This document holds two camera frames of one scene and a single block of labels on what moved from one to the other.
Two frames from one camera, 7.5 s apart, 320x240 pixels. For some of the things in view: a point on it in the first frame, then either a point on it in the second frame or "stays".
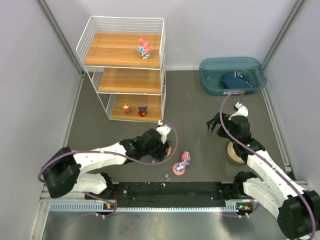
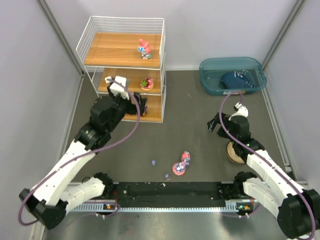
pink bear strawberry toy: [169, 151] -> [147, 84]
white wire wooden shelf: [125, 58] stays
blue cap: [236, 79] stays
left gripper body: [163, 150] -> [136, 104]
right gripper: [219, 125] stays
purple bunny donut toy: [178, 168] stays
